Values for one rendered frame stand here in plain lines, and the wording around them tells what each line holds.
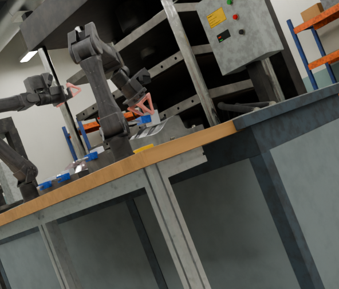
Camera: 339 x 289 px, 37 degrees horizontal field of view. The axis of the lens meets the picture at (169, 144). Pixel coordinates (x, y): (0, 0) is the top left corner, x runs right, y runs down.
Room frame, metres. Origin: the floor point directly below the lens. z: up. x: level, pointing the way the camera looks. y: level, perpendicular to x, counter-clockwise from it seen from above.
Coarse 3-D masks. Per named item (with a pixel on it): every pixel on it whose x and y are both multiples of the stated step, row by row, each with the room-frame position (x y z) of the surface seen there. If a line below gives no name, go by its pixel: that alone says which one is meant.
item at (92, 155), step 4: (96, 148) 2.09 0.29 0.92; (100, 148) 2.10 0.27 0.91; (92, 152) 2.11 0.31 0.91; (96, 152) 2.09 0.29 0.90; (100, 152) 2.10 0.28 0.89; (84, 156) 2.09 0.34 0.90; (88, 156) 2.07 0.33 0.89; (92, 156) 2.07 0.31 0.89; (96, 156) 2.08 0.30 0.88; (80, 160) 2.04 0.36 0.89; (84, 160) 2.06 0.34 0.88; (88, 160) 2.07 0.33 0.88; (92, 160) 2.10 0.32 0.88
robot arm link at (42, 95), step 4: (40, 88) 2.13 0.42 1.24; (36, 92) 2.11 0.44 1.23; (40, 92) 2.13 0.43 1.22; (44, 92) 2.14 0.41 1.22; (40, 96) 2.11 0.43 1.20; (44, 96) 2.12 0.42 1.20; (48, 96) 2.14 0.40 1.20; (40, 100) 2.12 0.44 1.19; (44, 100) 2.12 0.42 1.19; (48, 100) 2.14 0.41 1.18; (36, 104) 2.13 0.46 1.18; (40, 104) 2.12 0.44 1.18; (44, 104) 2.14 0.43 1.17
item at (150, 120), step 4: (156, 112) 1.92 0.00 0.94; (140, 116) 1.88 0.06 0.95; (144, 116) 1.89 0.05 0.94; (148, 116) 1.90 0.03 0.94; (152, 116) 1.90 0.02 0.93; (156, 116) 1.91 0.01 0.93; (136, 120) 1.89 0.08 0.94; (140, 120) 1.89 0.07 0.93; (144, 120) 1.89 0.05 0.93; (148, 120) 1.90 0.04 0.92; (152, 120) 1.90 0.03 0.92; (156, 120) 1.91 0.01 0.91; (140, 124) 1.91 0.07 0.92; (148, 124) 1.93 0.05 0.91; (152, 124) 1.90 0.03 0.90; (156, 124) 1.94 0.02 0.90
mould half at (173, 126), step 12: (168, 120) 2.18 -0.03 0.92; (180, 120) 2.23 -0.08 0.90; (144, 132) 2.26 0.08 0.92; (156, 132) 2.12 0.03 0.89; (168, 132) 2.16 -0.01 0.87; (180, 132) 2.21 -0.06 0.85; (192, 132) 2.26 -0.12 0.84; (132, 144) 2.00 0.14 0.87; (144, 144) 2.05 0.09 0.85; (156, 144) 2.09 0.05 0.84; (108, 156) 2.03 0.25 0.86; (96, 168) 2.11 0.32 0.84
